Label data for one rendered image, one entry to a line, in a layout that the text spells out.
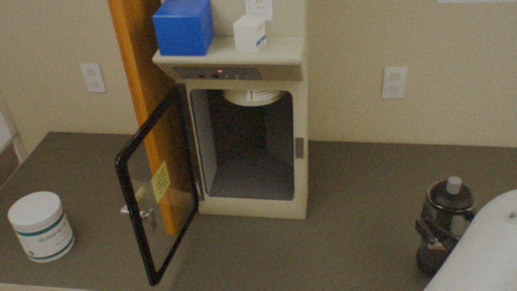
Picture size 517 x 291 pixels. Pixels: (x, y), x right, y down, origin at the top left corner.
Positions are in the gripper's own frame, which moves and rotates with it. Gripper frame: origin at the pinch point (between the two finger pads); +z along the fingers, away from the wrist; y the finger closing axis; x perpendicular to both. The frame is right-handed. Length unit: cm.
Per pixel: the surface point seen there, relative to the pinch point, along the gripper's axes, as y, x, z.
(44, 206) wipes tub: 103, 6, 3
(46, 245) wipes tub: 102, 16, -1
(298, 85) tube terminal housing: 35.3, -26.7, 10.3
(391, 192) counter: 8.0, 13.3, 34.2
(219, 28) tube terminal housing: 53, -40, 7
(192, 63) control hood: 57, -35, -3
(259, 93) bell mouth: 45, -23, 14
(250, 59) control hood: 45, -36, -3
